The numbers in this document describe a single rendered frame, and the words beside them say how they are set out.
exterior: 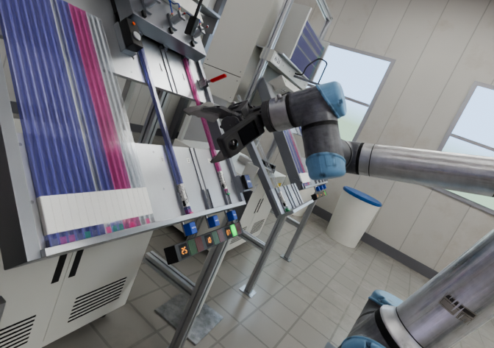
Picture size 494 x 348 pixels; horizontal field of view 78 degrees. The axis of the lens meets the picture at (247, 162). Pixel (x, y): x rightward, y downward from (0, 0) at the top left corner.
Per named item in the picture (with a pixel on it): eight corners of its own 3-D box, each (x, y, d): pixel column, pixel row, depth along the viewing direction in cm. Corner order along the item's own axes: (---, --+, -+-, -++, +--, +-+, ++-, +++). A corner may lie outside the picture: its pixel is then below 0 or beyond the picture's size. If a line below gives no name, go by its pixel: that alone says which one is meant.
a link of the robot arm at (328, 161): (356, 176, 65) (347, 126, 67) (342, 174, 56) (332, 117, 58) (320, 181, 69) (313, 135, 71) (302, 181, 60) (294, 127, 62)
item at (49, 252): (228, 210, 106) (246, 204, 103) (18, 267, 46) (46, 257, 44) (227, 206, 106) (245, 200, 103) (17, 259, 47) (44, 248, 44)
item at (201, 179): (234, 204, 105) (241, 201, 104) (26, 255, 46) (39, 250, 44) (217, 153, 108) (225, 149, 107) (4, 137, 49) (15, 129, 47)
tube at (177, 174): (189, 214, 78) (192, 212, 77) (185, 215, 76) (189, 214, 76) (138, 41, 86) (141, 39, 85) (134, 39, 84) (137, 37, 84)
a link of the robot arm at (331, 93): (344, 115, 57) (336, 72, 58) (288, 128, 62) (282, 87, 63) (350, 123, 64) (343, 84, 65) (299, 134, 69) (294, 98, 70)
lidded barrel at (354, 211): (362, 245, 375) (384, 202, 364) (355, 253, 334) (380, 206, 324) (327, 225, 396) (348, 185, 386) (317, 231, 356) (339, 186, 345)
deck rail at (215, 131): (231, 209, 108) (246, 204, 105) (228, 210, 106) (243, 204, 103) (177, 33, 119) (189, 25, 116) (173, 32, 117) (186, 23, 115)
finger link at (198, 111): (191, 102, 75) (226, 115, 75) (181, 112, 71) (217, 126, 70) (192, 91, 74) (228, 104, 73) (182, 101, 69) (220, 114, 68)
